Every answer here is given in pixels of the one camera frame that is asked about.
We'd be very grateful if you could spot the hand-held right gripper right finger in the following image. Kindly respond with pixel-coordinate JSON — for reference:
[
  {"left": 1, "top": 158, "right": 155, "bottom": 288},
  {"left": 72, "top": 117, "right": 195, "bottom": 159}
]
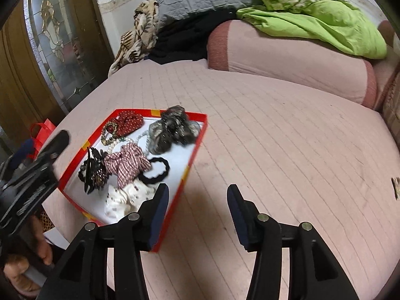
[{"left": 226, "top": 184, "right": 360, "bottom": 300}]

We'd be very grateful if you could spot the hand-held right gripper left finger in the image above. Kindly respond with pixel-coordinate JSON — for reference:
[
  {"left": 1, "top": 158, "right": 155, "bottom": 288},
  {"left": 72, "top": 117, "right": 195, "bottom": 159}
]
[{"left": 36, "top": 183, "right": 171, "bottom": 300}]

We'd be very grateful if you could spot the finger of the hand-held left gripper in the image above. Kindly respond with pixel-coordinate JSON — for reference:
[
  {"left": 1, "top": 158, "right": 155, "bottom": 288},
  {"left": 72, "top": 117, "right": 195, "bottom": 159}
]
[
  {"left": 37, "top": 129, "right": 71, "bottom": 165},
  {"left": 9, "top": 138, "right": 36, "bottom": 170}
]

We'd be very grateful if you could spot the red cardboard box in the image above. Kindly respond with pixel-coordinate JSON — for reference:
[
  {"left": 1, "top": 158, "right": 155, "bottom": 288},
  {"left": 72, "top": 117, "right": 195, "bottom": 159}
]
[{"left": 59, "top": 108, "right": 208, "bottom": 254}]

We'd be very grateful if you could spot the black hair claw clip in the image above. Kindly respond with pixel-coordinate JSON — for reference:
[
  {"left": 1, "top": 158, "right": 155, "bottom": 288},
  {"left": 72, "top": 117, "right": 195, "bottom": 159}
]
[{"left": 78, "top": 147, "right": 108, "bottom": 194}]

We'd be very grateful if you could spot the brown bead bracelet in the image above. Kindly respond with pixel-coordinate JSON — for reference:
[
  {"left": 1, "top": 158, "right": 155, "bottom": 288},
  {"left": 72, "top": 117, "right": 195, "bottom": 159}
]
[{"left": 100, "top": 120, "right": 121, "bottom": 146}]

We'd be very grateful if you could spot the black hair tie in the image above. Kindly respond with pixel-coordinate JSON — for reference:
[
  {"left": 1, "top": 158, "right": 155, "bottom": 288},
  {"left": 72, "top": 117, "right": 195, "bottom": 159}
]
[{"left": 137, "top": 156, "right": 171, "bottom": 186}]

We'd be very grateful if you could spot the pink checked scrunchie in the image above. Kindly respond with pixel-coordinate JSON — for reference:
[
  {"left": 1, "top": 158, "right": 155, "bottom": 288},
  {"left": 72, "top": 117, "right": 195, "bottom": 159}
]
[{"left": 104, "top": 143, "right": 152, "bottom": 188}]

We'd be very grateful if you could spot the black and white bead bracelet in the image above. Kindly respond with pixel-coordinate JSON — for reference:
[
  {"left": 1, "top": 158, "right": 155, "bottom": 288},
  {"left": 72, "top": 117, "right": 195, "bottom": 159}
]
[{"left": 106, "top": 129, "right": 151, "bottom": 157}]

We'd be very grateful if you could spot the person's left hand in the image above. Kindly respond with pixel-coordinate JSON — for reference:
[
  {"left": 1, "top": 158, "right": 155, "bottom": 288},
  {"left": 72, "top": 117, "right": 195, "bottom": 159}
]
[{"left": 0, "top": 216, "right": 55, "bottom": 299}]

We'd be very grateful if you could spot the red bag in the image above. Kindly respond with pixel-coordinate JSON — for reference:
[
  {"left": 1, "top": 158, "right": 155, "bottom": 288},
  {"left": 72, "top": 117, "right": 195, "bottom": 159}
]
[{"left": 29, "top": 118, "right": 57, "bottom": 160}]

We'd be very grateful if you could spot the white floral scrunchie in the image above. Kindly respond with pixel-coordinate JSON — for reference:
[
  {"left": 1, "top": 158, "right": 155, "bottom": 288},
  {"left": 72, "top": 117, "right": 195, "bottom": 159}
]
[{"left": 103, "top": 181, "right": 160, "bottom": 221}]

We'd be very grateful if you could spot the white box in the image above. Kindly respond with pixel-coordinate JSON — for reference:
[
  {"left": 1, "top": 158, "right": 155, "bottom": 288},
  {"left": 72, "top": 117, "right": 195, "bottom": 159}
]
[{"left": 42, "top": 211, "right": 72, "bottom": 251}]

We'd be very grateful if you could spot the wooden door with glass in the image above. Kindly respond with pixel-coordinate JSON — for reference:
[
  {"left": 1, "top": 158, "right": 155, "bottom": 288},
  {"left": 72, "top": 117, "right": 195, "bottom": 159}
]
[{"left": 0, "top": 0, "right": 115, "bottom": 151}]

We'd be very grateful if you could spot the red polka dot scrunchie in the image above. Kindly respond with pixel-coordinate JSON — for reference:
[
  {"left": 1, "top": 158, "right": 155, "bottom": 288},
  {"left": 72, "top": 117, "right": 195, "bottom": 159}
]
[{"left": 114, "top": 110, "right": 144, "bottom": 138}]

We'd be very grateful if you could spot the grey black scrunchie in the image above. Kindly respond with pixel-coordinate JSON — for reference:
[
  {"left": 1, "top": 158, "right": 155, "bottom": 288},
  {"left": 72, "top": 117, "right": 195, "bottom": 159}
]
[{"left": 147, "top": 104, "right": 201, "bottom": 155}]

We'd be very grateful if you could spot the leopard print cloth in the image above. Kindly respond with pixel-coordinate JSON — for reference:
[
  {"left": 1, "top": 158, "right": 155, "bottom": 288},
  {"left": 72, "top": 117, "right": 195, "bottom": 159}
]
[{"left": 108, "top": 0, "right": 161, "bottom": 77}]

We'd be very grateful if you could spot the gold hair clip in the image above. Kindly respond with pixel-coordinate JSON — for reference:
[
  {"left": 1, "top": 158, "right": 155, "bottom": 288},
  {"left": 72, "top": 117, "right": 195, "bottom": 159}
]
[{"left": 390, "top": 176, "right": 400, "bottom": 201}]

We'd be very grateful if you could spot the black cloth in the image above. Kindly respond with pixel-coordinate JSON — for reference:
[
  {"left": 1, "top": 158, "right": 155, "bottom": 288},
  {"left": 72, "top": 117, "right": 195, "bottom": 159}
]
[{"left": 147, "top": 8, "right": 241, "bottom": 66}]

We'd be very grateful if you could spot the pink bolster pillow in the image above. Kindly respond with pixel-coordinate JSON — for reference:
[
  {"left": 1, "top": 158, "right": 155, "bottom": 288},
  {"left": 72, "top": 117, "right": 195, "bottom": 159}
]
[{"left": 207, "top": 19, "right": 379, "bottom": 110}]

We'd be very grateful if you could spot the beige patterned cushion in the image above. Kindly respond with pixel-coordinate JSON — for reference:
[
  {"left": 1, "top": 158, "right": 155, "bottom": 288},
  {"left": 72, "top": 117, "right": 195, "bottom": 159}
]
[{"left": 373, "top": 59, "right": 400, "bottom": 132}]

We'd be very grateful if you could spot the green blanket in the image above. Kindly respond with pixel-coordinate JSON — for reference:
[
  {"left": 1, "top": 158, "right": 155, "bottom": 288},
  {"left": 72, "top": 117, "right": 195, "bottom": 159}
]
[{"left": 236, "top": 0, "right": 388, "bottom": 60}]

